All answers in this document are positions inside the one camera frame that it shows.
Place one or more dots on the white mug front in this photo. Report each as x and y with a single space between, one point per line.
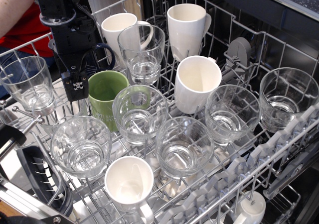
128 182

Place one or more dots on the white cup lower rack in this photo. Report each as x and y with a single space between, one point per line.
251 209

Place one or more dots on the grey plastic fold-down shelf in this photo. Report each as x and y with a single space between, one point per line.
270 166

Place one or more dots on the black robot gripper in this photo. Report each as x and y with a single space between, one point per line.
75 34

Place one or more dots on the black slotted plastic holder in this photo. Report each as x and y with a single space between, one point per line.
47 184

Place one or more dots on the white mug back left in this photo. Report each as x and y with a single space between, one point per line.
113 26

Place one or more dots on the black clamp with metal screw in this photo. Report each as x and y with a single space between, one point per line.
11 134

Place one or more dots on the dark blue mug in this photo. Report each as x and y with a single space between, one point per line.
105 57

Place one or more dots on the clear glass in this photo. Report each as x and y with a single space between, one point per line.
184 145
26 79
142 48
231 112
285 94
139 112
81 147

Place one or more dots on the green ceramic mug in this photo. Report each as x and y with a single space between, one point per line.
103 88

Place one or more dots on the clear glass back centre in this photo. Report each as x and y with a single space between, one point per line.
142 48

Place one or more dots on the clear glass right centre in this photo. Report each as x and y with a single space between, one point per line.
231 112

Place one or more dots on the clear glass front centre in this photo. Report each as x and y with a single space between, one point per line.
184 145

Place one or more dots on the metal wire dishwasher rack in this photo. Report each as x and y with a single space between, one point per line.
295 45

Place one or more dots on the clear glass far left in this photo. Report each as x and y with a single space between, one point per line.
26 79

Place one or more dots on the clear glass front left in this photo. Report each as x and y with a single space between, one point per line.
81 147

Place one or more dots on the tall white mug back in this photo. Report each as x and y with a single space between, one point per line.
187 25

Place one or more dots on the clear glass middle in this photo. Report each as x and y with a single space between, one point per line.
139 112

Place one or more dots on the white mug centre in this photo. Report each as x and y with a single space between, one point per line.
196 77

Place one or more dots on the clear glass far right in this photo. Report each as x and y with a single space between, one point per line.
285 94

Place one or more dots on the person in red shirt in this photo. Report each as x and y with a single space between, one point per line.
19 24

